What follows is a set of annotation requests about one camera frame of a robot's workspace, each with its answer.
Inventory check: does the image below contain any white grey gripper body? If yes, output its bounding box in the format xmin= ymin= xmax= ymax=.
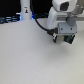
xmin=57 ymin=22 xmax=77 ymax=34

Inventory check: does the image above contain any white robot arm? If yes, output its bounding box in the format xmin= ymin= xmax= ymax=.
xmin=47 ymin=0 xmax=84 ymax=43

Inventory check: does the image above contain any black kcup holder drawer box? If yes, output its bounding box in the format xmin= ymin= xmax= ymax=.
xmin=51 ymin=32 xmax=75 ymax=41

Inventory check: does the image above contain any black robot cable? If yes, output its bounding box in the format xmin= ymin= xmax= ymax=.
xmin=29 ymin=0 xmax=56 ymax=37

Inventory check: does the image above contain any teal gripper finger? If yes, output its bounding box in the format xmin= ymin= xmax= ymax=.
xmin=64 ymin=35 xmax=73 ymax=44
xmin=53 ymin=33 xmax=58 ymax=42

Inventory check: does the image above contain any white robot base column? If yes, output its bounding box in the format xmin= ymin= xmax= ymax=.
xmin=20 ymin=0 xmax=32 ymax=20

